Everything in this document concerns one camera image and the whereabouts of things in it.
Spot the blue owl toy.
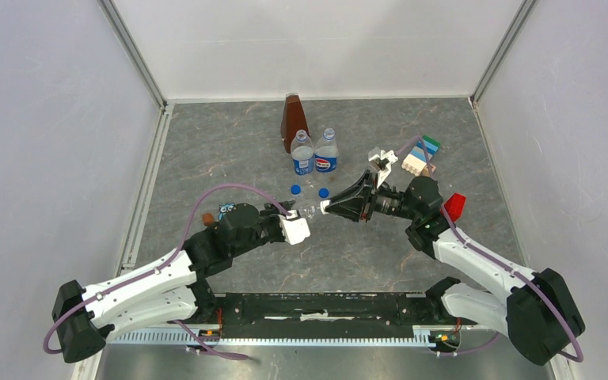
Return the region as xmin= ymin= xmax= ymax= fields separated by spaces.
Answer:
xmin=218 ymin=203 xmax=235 ymax=220

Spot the blue bottle cap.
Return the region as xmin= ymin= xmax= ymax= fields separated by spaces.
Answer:
xmin=318 ymin=188 xmax=330 ymax=200
xmin=291 ymin=184 xmax=302 ymax=196

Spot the red toy block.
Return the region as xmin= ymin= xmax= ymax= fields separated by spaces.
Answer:
xmin=444 ymin=193 xmax=467 ymax=222

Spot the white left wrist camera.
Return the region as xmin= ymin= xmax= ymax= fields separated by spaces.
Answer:
xmin=279 ymin=210 xmax=310 ymax=245

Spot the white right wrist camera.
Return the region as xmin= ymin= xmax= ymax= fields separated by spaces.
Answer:
xmin=367 ymin=147 xmax=398 ymax=189

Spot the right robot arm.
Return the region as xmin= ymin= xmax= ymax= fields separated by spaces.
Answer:
xmin=321 ymin=171 xmax=586 ymax=365

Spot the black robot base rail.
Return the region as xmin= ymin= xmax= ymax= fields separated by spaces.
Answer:
xmin=177 ymin=278 xmax=478 ymax=352

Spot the white blue Pocari cap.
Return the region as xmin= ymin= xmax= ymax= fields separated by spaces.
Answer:
xmin=320 ymin=199 xmax=330 ymax=215

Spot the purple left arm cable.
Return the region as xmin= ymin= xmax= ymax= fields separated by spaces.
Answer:
xmin=42 ymin=183 xmax=292 ymax=362

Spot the brown wooden metronome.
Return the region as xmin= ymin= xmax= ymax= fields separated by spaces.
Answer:
xmin=280 ymin=93 xmax=310 ymax=154

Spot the small brown toy piece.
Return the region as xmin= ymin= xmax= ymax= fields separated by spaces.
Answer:
xmin=201 ymin=213 xmax=215 ymax=226

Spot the aluminium frame post left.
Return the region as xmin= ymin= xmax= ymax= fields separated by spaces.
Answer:
xmin=98 ymin=0 xmax=168 ymax=108

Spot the Pepsi bottle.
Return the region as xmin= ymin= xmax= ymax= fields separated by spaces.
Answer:
xmin=291 ymin=130 xmax=314 ymax=176
xmin=314 ymin=127 xmax=339 ymax=173

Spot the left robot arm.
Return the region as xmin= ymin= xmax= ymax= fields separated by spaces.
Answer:
xmin=51 ymin=203 xmax=310 ymax=363

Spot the blue green stacked block toy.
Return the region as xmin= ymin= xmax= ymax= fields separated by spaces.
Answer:
xmin=401 ymin=135 xmax=440 ymax=177

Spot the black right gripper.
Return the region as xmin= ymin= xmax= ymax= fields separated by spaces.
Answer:
xmin=325 ymin=170 xmax=418 ymax=224

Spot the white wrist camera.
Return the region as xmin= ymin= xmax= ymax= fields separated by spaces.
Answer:
xmin=279 ymin=210 xmax=310 ymax=245
xmin=367 ymin=147 xmax=398 ymax=189

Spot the aluminium frame post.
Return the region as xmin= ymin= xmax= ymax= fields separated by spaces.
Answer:
xmin=469 ymin=0 xmax=538 ymax=110
xmin=98 ymin=0 xmax=168 ymax=108

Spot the aluminium frame post right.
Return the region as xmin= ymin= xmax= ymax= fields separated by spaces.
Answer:
xmin=469 ymin=0 xmax=538 ymax=110

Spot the clear unlabelled plastic bottle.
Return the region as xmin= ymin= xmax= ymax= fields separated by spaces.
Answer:
xmin=298 ymin=203 xmax=323 ymax=222

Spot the light wooden cube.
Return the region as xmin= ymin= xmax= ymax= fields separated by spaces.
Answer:
xmin=420 ymin=165 xmax=436 ymax=177

